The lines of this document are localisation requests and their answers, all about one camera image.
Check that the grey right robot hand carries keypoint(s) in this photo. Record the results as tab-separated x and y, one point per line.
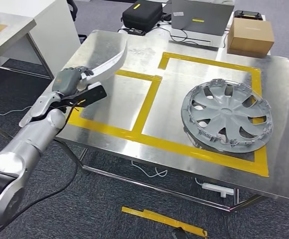
181	234

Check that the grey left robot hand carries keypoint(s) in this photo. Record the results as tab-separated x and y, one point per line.
67	82

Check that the white curved panel part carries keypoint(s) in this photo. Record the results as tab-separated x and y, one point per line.
110	64

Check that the stainless steel workbench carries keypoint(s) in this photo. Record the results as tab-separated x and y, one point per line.
279	99

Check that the white power strip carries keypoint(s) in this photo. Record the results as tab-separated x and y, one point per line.
216	189

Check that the black office chair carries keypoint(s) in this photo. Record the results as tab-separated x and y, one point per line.
72	8

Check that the stainless steel table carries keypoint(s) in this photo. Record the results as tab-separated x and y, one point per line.
17	29

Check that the black power adapter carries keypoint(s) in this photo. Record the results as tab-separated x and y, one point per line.
135	32

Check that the black carry case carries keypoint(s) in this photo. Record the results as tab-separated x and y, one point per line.
141	14

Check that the grey wheel hubcap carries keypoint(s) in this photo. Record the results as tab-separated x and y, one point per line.
224	112

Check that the grey laptop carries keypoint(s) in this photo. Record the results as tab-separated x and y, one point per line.
201	16

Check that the brown cardboard box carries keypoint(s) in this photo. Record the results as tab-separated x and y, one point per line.
251	36

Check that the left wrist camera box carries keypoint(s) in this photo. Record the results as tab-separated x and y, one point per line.
94	95

